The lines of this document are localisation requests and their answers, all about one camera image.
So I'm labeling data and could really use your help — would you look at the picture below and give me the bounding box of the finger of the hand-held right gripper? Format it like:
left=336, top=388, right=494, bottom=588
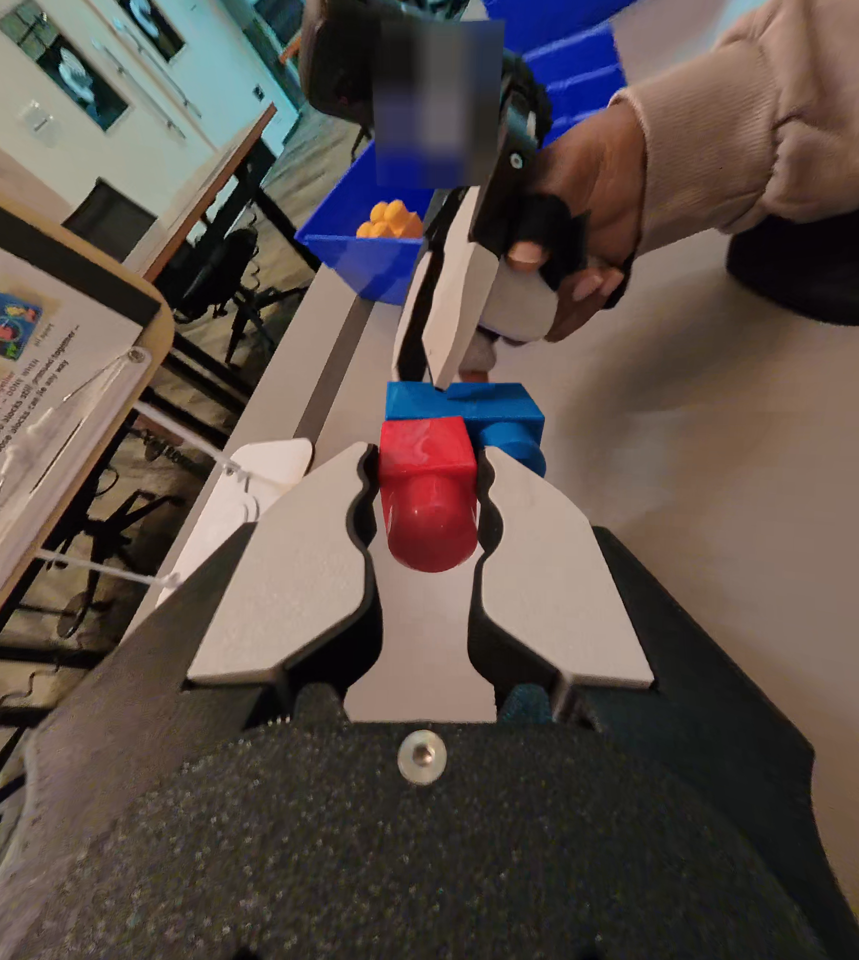
left=392, top=251, right=437, bottom=384
left=422, top=187, right=503, bottom=391

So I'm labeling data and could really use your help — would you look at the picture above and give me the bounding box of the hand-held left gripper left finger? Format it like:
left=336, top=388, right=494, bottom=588
left=185, top=442, right=385, bottom=690

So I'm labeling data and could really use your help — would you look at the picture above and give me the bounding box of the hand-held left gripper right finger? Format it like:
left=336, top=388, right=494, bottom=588
left=468, top=447, right=657, bottom=717

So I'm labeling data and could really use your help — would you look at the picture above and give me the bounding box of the blue plastic bin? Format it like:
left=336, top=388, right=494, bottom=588
left=294, top=142, right=442, bottom=306
left=519, top=22, right=628, bottom=145
left=483, top=0, right=637, bottom=35

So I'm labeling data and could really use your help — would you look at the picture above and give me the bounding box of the yellow toy block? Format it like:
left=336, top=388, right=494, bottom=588
left=356, top=199, right=425, bottom=241

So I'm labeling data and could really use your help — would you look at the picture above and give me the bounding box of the blue two-stud toy block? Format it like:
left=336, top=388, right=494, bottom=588
left=384, top=381, right=548, bottom=479

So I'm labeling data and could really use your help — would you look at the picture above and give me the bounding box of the red toy block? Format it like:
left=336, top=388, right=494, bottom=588
left=378, top=417, right=480, bottom=573

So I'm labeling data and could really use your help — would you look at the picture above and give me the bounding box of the person's right forearm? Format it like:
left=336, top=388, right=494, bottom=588
left=611, top=0, right=859, bottom=256

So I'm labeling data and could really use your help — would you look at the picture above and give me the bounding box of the person's right hand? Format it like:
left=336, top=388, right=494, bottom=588
left=504, top=101, right=650, bottom=345

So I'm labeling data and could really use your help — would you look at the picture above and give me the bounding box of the wooden office desk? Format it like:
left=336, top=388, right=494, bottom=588
left=125, top=101, right=281, bottom=280

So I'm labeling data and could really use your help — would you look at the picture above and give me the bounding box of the phone icon door panel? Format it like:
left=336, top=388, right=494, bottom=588
left=0, top=0, right=132, bottom=134
left=116, top=0, right=188, bottom=63

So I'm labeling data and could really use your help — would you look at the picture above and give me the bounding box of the black office chair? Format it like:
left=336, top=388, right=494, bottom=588
left=62, top=177, right=305, bottom=363
left=39, top=442, right=191, bottom=640

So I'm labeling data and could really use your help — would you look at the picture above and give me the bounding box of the printed instruction sheet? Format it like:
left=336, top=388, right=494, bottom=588
left=0, top=221, right=144, bottom=601

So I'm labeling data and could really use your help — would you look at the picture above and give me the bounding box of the black pad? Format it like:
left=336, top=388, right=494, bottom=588
left=725, top=202, right=859, bottom=327

